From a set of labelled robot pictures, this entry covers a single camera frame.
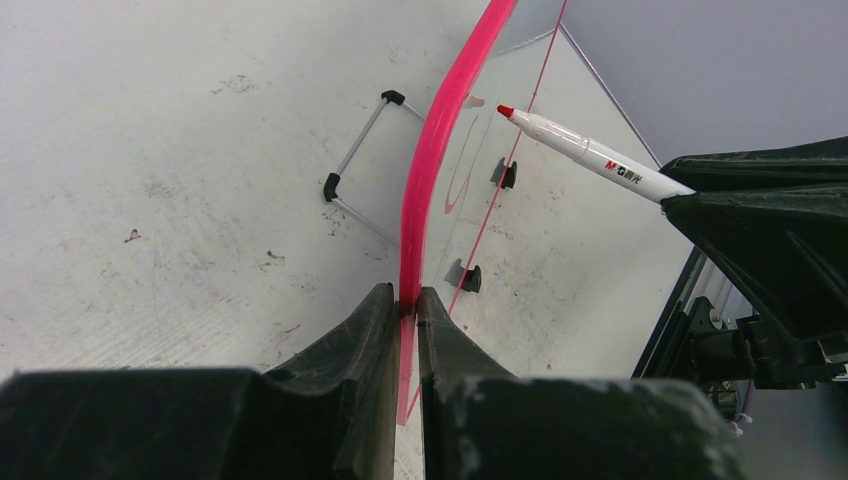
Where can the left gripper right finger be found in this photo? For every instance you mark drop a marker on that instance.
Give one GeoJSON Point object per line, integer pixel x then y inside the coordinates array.
{"type": "Point", "coordinates": [480, 421]}

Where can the pink framed whiteboard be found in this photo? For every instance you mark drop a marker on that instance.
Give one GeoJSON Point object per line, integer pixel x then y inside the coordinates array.
{"type": "Point", "coordinates": [552, 270]}

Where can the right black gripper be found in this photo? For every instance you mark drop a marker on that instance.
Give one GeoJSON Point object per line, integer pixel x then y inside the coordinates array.
{"type": "Point", "coordinates": [784, 249]}

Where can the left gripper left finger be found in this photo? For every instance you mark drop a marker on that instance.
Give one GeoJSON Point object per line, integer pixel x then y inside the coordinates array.
{"type": "Point", "coordinates": [326, 413]}

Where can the white red marker pen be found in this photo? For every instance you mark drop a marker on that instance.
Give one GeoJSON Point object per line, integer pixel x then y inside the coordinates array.
{"type": "Point", "coordinates": [596, 157]}

